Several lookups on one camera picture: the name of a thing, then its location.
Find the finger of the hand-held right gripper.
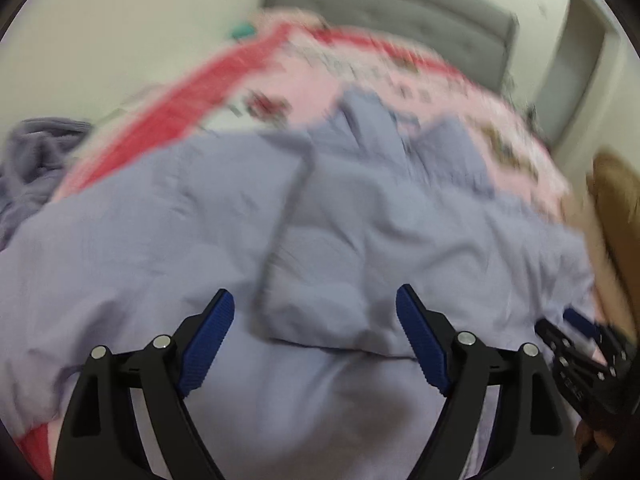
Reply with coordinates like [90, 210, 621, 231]
[562, 308, 628, 361]
[534, 320, 608, 386]

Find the grey padded headboard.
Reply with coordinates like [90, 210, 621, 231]
[262, 0, 521, 93]

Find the white door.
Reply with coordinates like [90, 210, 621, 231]
[532, 0, 632, 148]

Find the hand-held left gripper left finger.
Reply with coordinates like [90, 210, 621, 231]
[52, 287, 236, 480]

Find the lavender fleece garment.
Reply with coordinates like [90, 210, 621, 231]
[0, 116, 93, 253]

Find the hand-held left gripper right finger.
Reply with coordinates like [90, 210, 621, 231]
[395, 284, 582, 480]

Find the pink printed blanket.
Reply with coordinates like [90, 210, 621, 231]
[15, 7, 576, 480]

